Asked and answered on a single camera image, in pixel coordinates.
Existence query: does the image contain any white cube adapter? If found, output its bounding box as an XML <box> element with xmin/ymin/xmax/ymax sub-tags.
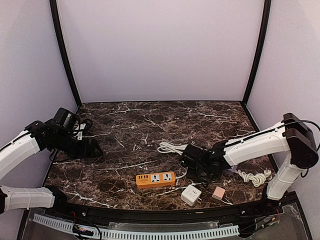
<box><xmin>180</xmin><ymin>184</ymin><xmax>202</xmax><ymax>207</ymax></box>

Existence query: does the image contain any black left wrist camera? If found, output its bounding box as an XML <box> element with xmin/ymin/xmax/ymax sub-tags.
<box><xmin>53</xmin><ymin>107</ymin><xmax>77</xmax><ymax>129</ymax></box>

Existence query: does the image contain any black frame post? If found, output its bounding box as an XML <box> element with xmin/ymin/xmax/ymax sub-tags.
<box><xmin>241</xmin><ymin>0</ymin><xmax>272</xmax><ymax>108</ymax></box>
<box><xmin>49</xmin><ymin>0</ymin><xmax>82</xmax><ymax>108</ymax></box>

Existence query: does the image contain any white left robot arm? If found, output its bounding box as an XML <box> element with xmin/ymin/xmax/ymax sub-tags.
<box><xmin>0</xmin><ymin>121</ymin><xmax>103</xmax><ymax>218</ymax></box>

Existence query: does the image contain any pink charger plug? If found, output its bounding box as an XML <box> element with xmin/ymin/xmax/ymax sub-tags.
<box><xmin>212</xmin><ymin>186</ymin><xmax>226</xmax><ymax>200</ymax></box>

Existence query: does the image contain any black left frame post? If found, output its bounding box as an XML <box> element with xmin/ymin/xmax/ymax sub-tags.
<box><xmin>49</xmin><ymin>0</ymin><xmax>82</xmax><ymax>108</ymax></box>

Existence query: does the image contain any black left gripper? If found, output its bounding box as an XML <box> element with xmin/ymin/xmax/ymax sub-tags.
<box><xmin>54</xmin><ymin>131</ymin><xmax>103</xmax><ymax>159</ymax></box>

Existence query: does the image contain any black right frame post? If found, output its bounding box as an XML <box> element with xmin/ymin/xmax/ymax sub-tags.
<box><xmin>241</xmin><ymin>0</ymin><xmax>272</xmax><ymax>108</ymax></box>

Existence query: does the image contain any white power strip cable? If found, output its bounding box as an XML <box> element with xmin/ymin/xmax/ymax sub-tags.
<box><xmin>157</xmin><ymin>141</ymin><xmax>193</xmax><ymax>180</ymax></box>

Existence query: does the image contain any white slotted cable duct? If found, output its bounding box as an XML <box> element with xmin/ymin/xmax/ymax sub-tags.
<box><xmin>32</xmin><ymin>213</ymin><xmax>240</xmax><ymax>240</ymax></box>

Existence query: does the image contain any white coiled cable with plug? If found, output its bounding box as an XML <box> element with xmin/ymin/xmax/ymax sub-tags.
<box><xmin>237</xmin><ymin>168</ymin><xmax>273</xmax><ymax>188</ymax></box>

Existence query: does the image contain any black front rail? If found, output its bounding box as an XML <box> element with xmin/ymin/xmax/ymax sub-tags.
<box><xmin>45</xmin><ymin>201</ymin><xmax>283</xmax><ymax>226</ymax></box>

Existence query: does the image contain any orange power strip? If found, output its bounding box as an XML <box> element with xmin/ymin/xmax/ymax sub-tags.
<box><xmin>135</xmin><ymin>171</ymin><xmax>176</xmax><ymax>189</ymax></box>

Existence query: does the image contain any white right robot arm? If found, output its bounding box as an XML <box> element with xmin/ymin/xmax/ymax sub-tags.
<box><xmin>180</xmin><ymin>113</ymin><xmax>319</xmax><ymax>217</ymax></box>

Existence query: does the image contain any purple power strip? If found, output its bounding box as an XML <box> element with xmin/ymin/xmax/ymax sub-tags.
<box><xmin>224</xmin><ymin>165</ymin><xmax>238</xmax><ymax>176</ymax></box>

